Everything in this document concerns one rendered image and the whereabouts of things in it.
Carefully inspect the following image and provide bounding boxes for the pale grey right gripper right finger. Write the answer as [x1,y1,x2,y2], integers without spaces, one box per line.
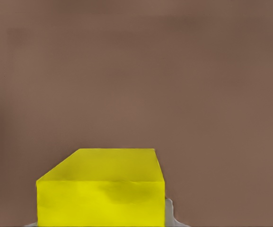
[164,197,186,227]

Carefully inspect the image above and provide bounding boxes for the yellow square block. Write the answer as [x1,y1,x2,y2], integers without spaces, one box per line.
[35,148,166,227]

